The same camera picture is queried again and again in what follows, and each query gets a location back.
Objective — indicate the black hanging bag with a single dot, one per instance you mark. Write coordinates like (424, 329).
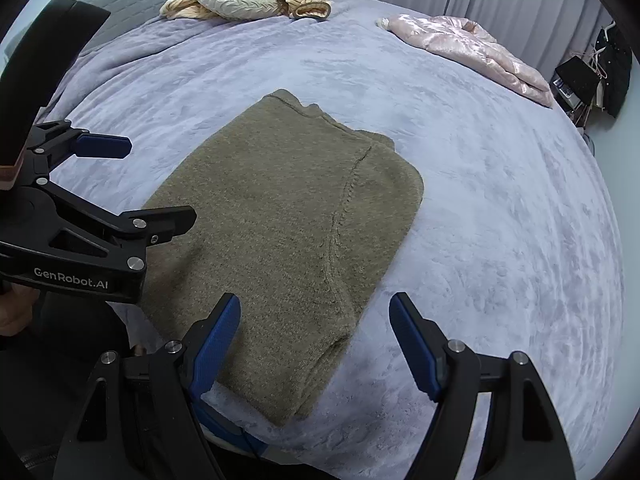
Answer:
(575, 77)

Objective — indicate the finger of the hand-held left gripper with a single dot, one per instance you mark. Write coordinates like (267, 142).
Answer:
(102, 146)
(165, 221)

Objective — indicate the olive brown knit sweater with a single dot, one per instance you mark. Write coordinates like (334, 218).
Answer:
(290, 210)

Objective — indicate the lavender plush blanket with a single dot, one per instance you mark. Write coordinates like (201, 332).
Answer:
(500, 210)

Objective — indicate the person's left hand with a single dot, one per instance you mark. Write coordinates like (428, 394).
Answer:
(15, 312)

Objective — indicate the person's dark clothing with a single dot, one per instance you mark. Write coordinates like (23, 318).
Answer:
(65, 335)

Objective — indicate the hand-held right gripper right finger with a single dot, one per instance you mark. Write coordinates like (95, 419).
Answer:
(415, 347)

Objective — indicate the pink shiny padded jacket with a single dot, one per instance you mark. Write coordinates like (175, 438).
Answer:
(475, 45)

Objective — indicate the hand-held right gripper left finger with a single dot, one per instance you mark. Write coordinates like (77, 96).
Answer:
(217, 345)

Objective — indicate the black hanging coat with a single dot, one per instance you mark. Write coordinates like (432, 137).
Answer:
(617, 70)

